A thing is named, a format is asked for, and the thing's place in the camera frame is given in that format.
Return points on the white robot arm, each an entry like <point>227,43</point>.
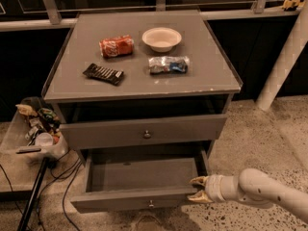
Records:
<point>251,187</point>

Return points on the crushed red soda can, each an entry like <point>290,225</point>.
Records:
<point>117,46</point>

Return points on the grey drawer cabinet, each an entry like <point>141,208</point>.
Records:
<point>206,89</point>

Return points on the clear plastic trash bin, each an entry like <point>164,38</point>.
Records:
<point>33,117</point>

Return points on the grey top drawer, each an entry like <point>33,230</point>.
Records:
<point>105,134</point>

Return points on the silver blue snack bag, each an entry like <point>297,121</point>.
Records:
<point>167,64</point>

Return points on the grey drawer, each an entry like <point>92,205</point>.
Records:
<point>120,181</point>
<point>105,134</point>

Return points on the white diagonal pillar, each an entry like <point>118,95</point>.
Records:
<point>285,62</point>

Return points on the white paper bowl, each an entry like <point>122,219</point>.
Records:
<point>161,39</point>

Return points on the metal window railing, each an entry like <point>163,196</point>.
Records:
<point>17,15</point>

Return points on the black pole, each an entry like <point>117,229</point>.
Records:
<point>22,226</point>

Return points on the white plastic cup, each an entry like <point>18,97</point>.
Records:
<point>44,139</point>

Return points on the yellow clamp on ledge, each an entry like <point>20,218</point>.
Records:
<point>291,5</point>

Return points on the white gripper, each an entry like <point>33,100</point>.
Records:
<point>212,188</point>

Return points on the black striped snack bar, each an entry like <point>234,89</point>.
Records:
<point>105,74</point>

